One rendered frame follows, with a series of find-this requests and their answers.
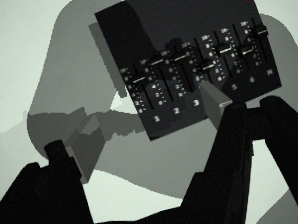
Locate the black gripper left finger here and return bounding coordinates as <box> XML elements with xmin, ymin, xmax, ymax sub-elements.
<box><xmin>0</xmin><ymin>114</ymin><xmax>106</xmax><ymax>224</ymax></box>

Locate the black lighting desk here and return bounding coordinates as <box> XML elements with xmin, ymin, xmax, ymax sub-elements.
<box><xmin>94</xmin><ymin>0</ymin><xmax>282</xmax><ymax>141</ymax></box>

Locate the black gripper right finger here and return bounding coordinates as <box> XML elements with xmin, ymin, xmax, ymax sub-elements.
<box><xmin>172</xmin><ymin>81</ymin><xmax>298</xmax><ymax>224</ymax></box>

